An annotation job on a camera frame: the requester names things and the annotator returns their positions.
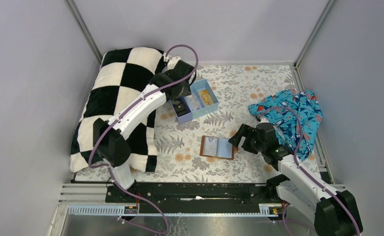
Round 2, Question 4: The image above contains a floral table mat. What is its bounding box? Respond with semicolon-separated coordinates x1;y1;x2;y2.
70;62;295;183

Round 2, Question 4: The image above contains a white slotted cable duct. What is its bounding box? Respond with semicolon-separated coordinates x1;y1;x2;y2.
67;205;279;217

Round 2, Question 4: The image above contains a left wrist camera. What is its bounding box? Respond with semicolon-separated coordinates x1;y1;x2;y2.
162;56;181;72

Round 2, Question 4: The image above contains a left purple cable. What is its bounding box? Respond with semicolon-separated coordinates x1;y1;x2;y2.
87;44;200;235

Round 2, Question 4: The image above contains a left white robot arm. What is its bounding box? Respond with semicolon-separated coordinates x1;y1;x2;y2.
91;60;196;191

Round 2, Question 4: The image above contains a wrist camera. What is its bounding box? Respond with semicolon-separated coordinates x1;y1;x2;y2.
256;117;270;123
162;56;181;72

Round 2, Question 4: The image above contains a dark grey credit card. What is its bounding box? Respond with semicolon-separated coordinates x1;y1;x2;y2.
172;100;186;112

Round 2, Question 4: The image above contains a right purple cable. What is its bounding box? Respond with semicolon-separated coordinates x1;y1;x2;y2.
256;106;361;236

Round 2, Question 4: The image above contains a blue compartment organizer box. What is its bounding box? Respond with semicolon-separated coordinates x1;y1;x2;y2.
169;79;219;124

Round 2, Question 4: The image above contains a blue patterned cloth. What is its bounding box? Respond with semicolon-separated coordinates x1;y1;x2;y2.
248;89;322;162

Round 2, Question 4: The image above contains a black item in box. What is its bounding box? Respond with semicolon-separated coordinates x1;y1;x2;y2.
172;100;189;117

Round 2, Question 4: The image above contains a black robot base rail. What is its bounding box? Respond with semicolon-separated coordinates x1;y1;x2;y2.
105;181;299;214

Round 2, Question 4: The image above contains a silver grey credit card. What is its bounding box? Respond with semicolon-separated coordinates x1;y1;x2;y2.
185;95;202;112

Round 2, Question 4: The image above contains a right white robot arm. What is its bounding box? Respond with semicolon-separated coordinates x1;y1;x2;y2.
229;123;363;236

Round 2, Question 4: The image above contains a brown leather card holder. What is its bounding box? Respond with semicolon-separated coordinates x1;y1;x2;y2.
199;136;235;160

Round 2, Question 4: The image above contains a black white checkered pillow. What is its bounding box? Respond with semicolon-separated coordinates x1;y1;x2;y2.
69;47;165;173

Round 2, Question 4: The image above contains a purple cable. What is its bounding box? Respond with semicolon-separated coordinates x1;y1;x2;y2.
256;106;361;236
87;44;200;235

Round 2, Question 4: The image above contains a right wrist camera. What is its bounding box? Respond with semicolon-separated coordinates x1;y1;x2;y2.
256;117;270;123

